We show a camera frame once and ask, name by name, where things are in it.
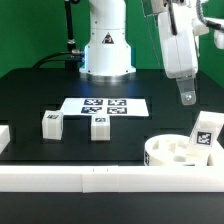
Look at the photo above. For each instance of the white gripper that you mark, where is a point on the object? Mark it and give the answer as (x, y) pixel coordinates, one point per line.
(179, 51)

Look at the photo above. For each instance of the white round stool seat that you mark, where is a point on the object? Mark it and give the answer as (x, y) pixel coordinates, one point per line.
(174, 150)

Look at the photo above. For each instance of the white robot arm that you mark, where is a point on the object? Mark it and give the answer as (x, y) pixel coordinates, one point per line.
(107, 56)

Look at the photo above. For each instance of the white marker sheet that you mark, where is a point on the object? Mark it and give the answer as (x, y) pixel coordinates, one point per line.
(110, 106)

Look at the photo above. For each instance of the black pole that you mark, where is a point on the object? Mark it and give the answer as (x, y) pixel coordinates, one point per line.
(71, 44)

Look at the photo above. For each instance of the white front fence bar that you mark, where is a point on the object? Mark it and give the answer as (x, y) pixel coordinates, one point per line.
(116, 179)

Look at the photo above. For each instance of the white fence bar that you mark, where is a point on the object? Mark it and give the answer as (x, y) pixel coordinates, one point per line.
(4, 137)
(116, 179)

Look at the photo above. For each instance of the white left fence bar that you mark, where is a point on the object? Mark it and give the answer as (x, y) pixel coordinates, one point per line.
(4, 137)

